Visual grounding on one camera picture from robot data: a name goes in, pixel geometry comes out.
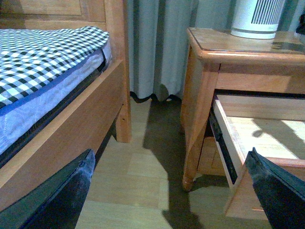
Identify blue quilted mattress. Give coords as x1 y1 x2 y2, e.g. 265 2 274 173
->
0 42 112 154

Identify wooden bed frame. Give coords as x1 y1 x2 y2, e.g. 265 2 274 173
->
0 0 131 209

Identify white cylindrical air purifier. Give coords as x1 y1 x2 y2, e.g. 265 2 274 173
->
231 0 285 39

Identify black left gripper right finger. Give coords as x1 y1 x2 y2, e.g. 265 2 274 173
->
245 148 305 229

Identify checkered bed sheet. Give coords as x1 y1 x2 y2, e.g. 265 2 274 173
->
0 26 110 107

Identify wooden drawer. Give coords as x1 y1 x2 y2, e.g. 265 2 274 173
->
209 91 305 220

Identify wooden nightstand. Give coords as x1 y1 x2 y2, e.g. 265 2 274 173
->
180 27 305 192

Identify grey curtain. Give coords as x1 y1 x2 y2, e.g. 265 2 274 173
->
126 0 305 104

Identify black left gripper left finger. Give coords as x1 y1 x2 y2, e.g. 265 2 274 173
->
0 149 95 229

